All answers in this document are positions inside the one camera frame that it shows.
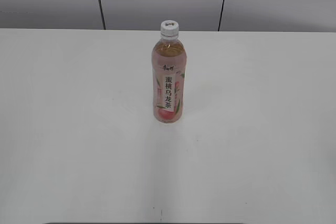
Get pink peach tea bottle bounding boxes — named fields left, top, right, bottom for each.
left=151, top=38, right=187, bottom=123

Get white bottle cap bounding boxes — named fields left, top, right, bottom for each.
left=160, top=20, right=179, bottom=39

